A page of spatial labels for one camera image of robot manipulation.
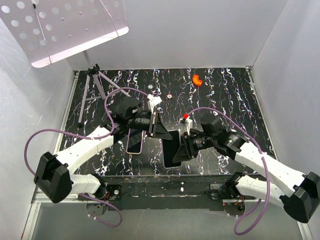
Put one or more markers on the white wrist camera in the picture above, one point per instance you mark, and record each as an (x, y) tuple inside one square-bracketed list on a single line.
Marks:
[(153, 101), (187, 122)]

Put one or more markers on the orange curved plastic part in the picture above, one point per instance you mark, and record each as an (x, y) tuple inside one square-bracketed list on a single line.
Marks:
[(196, 80)]

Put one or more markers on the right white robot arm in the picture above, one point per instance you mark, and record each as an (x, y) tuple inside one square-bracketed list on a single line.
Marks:
[(296, 192)]

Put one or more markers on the phone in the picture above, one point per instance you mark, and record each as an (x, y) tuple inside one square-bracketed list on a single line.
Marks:
[(134, 142), (170, 148)]

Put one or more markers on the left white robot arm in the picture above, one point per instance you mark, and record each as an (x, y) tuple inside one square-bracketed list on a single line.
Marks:
[(55, 174)]

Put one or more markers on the black front mounting rail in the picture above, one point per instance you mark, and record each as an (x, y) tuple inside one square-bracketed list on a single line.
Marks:
[(160, 192)]

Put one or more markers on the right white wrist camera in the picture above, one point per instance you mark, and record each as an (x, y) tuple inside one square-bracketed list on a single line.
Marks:
[(187, 122)]

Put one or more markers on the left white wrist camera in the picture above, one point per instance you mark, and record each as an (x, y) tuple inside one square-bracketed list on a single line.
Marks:
[(153, 101)]

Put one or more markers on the perforated white music stand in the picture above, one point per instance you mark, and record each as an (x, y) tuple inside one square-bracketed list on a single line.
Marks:
[(36, 39)]

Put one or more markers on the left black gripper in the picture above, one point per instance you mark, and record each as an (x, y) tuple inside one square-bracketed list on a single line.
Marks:
[(155, 123)]

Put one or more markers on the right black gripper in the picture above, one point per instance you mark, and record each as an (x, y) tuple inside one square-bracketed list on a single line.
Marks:
[(183, 154)]

